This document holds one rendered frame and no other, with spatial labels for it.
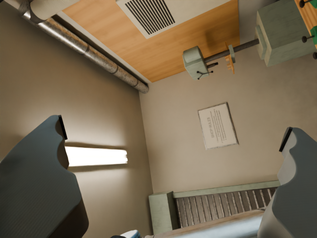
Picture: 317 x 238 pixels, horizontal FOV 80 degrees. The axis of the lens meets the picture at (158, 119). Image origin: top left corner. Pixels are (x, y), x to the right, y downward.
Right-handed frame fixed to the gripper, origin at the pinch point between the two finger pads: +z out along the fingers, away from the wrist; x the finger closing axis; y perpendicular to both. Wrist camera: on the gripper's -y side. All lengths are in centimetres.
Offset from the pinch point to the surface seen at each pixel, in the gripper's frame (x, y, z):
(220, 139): 83, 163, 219
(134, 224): -32, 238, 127
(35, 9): -112, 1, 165
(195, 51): 29, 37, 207
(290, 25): 116, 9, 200
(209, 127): 68, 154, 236
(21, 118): -112, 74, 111
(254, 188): 122, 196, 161
